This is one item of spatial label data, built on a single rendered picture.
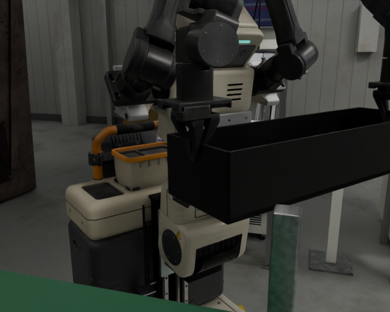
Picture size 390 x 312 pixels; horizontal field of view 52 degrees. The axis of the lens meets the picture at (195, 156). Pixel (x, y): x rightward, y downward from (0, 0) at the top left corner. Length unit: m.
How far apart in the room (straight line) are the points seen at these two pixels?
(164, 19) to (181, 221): 0.53
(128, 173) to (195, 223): 0.33
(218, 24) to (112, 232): 0.90
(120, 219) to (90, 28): 5.84
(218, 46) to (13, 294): 0.43
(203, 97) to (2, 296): 0.39
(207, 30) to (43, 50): 6.98
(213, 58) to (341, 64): 5.57
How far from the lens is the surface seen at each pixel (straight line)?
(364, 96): 6.15
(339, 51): 6.07
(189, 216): 1.10
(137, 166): 1.32
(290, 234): 0.45
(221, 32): 0.53
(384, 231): 2.95
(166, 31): 0.86
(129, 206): 1.29
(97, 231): 1.27
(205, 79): 0.60
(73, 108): 6.90
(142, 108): 0.95
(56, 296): 0.59
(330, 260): 2.61
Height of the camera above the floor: 1.27
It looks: 15 degrees down
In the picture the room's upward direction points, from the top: straight up
